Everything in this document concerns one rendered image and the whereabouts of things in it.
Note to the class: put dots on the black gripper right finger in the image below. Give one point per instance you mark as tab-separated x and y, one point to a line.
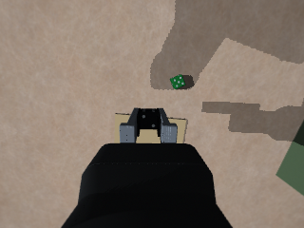
166	131

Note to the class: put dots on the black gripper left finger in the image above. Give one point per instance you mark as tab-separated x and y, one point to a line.
131	130

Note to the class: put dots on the black die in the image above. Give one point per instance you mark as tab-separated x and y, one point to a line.
148	118

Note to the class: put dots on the green die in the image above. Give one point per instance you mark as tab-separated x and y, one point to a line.
177	81

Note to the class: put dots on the tan flat mat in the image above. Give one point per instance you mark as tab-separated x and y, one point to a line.
148	135

